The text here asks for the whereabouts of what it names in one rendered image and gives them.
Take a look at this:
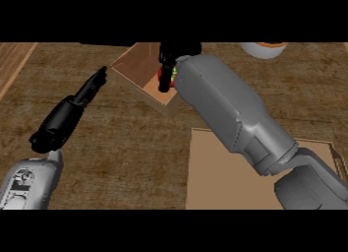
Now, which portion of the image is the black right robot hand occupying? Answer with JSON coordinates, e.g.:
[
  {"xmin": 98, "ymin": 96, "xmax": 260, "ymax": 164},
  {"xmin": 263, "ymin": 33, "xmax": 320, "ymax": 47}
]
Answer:
[{"xmin": 156, "ymin": 42, "xmax": 203, "ymax": 94}]

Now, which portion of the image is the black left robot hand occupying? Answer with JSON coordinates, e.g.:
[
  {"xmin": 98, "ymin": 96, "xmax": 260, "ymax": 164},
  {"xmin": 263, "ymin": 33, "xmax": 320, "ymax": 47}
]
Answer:
[{"xmin": 27, "ymin": 65, "xmax": 108, "ymax": 155}]

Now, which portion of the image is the brown cardboard box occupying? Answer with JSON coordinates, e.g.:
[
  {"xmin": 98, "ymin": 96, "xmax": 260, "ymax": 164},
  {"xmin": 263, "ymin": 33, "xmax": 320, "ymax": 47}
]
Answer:
[{"xmin": 108, "ymin": 42, "xmax": 182, "ymax": 117}]

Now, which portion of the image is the tan wooden tray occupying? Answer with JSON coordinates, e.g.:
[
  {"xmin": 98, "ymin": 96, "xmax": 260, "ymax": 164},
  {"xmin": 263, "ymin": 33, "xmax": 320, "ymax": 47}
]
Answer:
[{"xmin": 184, "ymin": 127, "xmax": 348, "ymax": 211}]

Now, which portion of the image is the white cup with orange rim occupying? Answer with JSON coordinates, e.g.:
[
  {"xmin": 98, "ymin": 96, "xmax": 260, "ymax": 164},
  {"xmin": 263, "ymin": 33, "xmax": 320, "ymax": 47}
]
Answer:
[{"xmin": 237, "ymin": 42, "xmax": 289, "ymax": 60}]

